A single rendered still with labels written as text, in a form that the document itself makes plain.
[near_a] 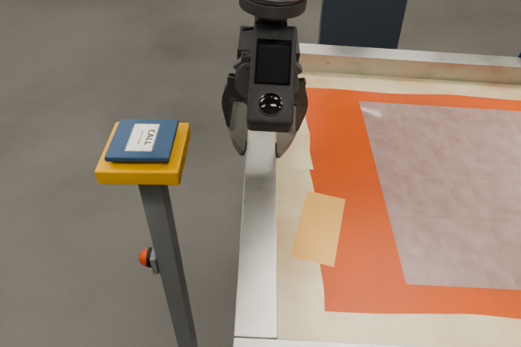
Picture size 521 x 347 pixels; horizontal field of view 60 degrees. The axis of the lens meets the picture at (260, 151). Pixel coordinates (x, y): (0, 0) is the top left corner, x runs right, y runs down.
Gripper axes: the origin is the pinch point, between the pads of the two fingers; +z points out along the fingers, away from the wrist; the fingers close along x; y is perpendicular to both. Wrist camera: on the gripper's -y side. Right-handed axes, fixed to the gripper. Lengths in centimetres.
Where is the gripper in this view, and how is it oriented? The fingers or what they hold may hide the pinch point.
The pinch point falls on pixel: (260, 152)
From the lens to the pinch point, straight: 58.5
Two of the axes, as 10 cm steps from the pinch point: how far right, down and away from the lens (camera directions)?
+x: -10.0, -0.6, -0.3
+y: 0.2, -6.5, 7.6
